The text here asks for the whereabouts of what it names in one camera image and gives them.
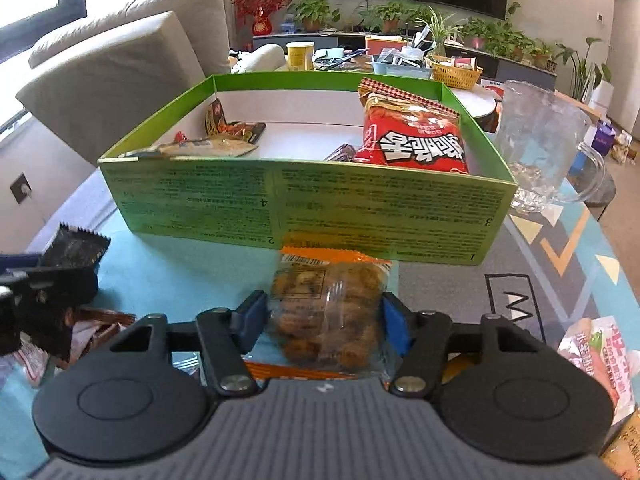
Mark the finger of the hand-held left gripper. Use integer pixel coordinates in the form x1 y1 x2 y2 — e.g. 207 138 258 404
0 266 99 368
0 254 45 275

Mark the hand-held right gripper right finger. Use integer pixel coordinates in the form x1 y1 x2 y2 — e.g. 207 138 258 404
381 291 548 398

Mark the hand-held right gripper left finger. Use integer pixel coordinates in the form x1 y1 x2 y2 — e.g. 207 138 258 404
102 290 268 395

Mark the orange clear fried snack packet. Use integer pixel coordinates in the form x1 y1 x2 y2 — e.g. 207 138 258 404
265 247 393 378

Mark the green cardboard box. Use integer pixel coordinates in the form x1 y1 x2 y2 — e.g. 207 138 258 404
97 72 519 266

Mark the dark brown snack packet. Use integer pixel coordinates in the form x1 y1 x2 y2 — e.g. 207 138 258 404
325 143 358 162

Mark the beige snack packet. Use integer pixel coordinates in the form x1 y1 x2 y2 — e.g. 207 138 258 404
122 136 259 159

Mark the red checkered-edge snack packet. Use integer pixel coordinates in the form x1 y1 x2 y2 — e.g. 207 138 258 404
352 77 470 175

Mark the black red yellow snack packet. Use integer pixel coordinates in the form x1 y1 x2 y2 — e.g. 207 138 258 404
204 99 267 145

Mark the white red snack packet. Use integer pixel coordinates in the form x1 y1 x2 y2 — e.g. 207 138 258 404
7 347 51 388

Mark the patterned table mat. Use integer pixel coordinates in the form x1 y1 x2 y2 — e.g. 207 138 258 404
0 175 640 480

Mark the pink white snack packet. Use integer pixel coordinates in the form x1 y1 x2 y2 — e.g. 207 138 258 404
557 316 636 426

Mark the beige sofa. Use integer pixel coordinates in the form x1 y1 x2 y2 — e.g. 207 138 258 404
0 0 233 256

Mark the white oval coffee table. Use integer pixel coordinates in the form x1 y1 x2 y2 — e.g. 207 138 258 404
230 55 501 131

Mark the clear glass mug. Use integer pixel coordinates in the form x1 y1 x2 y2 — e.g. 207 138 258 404
492 80 607 216

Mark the round dark marble table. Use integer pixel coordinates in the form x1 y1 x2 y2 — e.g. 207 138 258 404
582 175 617 221

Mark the blue-grey storage tray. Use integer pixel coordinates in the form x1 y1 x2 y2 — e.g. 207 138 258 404
371 52 433 81

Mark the yellow wicker basket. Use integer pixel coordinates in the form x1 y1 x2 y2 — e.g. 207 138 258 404
430 55 484 91

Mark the white cushion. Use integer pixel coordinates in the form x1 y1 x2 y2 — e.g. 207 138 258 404
235 42 288 75

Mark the pale yellow snack packet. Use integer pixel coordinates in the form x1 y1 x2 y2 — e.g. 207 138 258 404
600 410 640 480

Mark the yellow can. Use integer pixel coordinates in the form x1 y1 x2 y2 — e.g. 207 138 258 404
286 41 316 72

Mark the orange box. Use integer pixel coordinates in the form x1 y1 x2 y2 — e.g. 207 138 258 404
364 35 405 57

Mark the purple gift bag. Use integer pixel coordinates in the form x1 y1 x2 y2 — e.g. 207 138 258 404
592 121 618 157

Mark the grey television cabinet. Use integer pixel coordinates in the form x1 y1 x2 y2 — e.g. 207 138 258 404
252 30 558 78

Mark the beige patterned bag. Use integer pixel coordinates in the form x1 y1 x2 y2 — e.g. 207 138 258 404
612 132 633 163

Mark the red flower arrangement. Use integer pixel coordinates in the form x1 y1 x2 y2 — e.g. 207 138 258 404
231 0 296 37

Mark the spider plant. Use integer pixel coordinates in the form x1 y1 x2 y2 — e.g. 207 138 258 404
414 7 466 58

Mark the potted plant pink pot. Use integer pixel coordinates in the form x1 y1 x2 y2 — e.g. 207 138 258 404
462 17 496 51

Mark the potted green plant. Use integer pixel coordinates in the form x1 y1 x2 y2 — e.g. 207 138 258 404
372 0 416 35
290 0 341 33
492 30 531 63
527 40 556 70

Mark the white air purifier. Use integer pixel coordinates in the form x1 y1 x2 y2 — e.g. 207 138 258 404
590 80 615 111

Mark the tall leafy potted plant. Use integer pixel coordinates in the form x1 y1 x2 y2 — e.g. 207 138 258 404
557 36 613 103

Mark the black wall socket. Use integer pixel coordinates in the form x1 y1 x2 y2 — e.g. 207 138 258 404
10 172 32 205

